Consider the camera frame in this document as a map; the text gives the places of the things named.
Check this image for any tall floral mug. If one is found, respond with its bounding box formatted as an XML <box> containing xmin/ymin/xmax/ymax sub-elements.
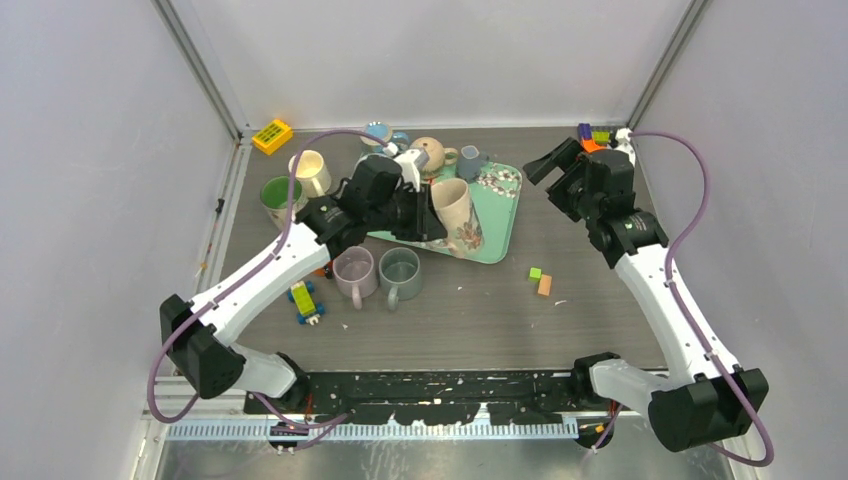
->
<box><xmin>431</xmin><ymin>178</ymin><xmax>484</xmax><ymax>258</ymax></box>

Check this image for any wooden block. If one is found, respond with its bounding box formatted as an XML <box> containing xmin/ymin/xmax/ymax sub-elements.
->
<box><xmin>537</xmin><ymin>274</ymin><xmax>552</xmax><ymax>297</ymax></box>

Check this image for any blue mug behind tray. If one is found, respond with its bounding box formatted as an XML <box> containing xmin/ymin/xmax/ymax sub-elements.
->
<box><xmin>360</xmin><ymin>121</ymin><xmax>410</xmax><ymax>154</ymax></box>

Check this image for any toy brick car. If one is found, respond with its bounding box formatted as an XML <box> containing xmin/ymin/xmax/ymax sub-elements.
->
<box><xmin>287</xmin><ymin>281</ymin><xmax>325</xmax><ymax>325</ymax></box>

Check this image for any grey mug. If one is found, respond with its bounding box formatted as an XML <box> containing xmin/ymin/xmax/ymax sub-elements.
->
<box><xmin>378</xmin><ymin>247</ymin><xmax>423</xmax><ymax>311</ymax></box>

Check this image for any small blue-grey cup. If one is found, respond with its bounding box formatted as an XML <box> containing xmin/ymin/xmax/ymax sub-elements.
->
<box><xmin>455</xmin><ymin>145</ymin><xmax>489</xmax><ymax>184</ymax></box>

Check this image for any green floral tray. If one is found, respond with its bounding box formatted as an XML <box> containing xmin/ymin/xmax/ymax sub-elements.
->
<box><xmin>367</xmin><ymin>158</ymin><xmax>523</xmax><ymax>266</ymax></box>

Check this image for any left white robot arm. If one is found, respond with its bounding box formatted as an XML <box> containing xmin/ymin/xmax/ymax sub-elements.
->
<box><xmin>159</xmin><ymin>148</ymin><xmax>447</xmax><ymax>414</ymax></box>

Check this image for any beige teapot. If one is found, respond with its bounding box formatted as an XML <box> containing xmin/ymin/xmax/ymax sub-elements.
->
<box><xmin>410</xmin><ymin>137</ymin><xmax>460</xmax><ymax>179</ymax></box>

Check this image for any orange and green toy stack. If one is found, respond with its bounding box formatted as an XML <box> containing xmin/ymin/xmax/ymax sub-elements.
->
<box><xmin>577</xmin><ymin>123</ymin><xmax>615</xmax><ymax>153</ymax></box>

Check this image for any lilac mug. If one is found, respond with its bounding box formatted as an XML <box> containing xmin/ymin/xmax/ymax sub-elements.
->
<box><xmin>332</xmin><ymin>246</ymin><xmax>379</xmax><ymax>310</ymax></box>

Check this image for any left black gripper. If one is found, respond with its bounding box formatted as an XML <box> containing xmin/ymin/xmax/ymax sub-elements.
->
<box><xmin>366</xmin><ymin>182</ymin><xmax>446</xmax><ymax>242</ymax></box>

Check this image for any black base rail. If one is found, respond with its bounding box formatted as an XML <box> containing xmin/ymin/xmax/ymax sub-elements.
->
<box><xmin>271</xmin><ymin>370</ymin><xmax>612</xmax><ymax>426</ymax></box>

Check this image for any green cube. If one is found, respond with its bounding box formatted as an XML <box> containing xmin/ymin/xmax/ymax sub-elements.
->
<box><xmin>528</xmin><ymin>267</ymin><xmax>542</xmax><ymax>282</ymax></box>

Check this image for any cream floral mug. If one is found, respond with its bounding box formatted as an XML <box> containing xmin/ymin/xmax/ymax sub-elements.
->
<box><xmin>260</xmin><ymin>176</ymin><xmax>308</xmax><ymax>231</ymax></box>

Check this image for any yellow toy block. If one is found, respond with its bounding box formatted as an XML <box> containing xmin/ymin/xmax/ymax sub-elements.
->
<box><xmin>252</xmin><ymin>119</ymin><xmax>294</xmax><ymax>156</ymax></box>

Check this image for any cream plain mug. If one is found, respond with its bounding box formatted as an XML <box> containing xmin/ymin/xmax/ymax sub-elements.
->
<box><xmin>288</xmin><ymin>150</ymin><xmax>332</xmax><ymax>198</ymax></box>

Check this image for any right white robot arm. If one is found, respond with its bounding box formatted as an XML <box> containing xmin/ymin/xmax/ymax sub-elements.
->
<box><xmin>522</xmin><ymin>129</ymin><xmax>769</xmax><ymax>452</ymax></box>

